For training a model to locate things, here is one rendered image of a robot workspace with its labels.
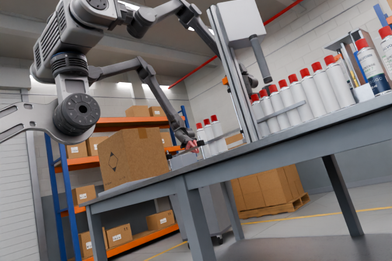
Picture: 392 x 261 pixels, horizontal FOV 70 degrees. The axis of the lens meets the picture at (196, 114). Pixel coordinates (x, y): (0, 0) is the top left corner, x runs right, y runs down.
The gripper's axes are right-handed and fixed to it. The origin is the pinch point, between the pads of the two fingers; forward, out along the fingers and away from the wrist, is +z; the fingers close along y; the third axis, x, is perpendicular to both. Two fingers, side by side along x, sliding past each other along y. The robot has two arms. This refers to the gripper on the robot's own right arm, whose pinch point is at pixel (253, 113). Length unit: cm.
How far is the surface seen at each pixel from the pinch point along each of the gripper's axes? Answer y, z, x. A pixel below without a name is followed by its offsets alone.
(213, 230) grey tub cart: 193, 85, -123
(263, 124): -9.2, 8.2, 8.0
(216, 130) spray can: 19.5, 2.2, 8.5
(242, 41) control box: -18.3, -26.8, 17.5
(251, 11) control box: -24.4, -38.7, 13.4
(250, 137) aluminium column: -10.8, 13.3, 22.1
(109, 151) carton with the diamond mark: 62, -3, 48
